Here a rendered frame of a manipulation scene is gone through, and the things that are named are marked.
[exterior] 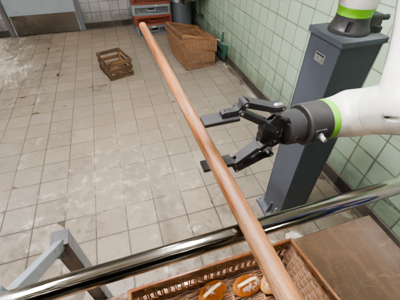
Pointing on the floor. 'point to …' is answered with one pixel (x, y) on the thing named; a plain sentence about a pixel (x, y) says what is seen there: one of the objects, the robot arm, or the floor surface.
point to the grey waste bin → (181, 12)
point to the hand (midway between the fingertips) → (209, 144)
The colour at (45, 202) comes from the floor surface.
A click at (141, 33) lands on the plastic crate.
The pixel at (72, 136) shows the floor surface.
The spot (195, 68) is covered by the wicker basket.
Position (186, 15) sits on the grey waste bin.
